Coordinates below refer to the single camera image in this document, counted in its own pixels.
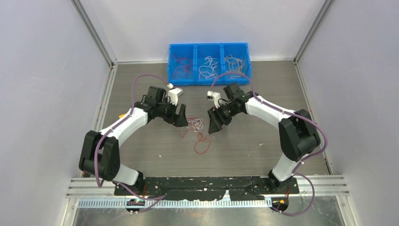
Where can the aluminium front rail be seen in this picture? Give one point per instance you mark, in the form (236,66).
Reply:
(88,196)

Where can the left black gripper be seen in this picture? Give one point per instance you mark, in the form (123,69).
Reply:
(179,120)

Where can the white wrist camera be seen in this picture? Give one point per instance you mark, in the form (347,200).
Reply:
(174,93)
(214,97)

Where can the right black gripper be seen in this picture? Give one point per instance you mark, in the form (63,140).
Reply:
(216,124)

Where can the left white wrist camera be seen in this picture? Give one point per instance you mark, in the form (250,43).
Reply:
(174,93)

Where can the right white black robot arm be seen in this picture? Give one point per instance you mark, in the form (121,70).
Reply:
(298,135)

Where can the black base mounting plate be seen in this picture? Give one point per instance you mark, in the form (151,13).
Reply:
(243,188)

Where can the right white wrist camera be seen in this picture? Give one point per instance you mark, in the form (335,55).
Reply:
(214,97)

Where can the blue three-compartment plastic bin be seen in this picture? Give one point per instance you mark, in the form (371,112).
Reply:
(209,63)

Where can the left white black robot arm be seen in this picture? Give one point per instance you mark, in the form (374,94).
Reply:
(100,153)

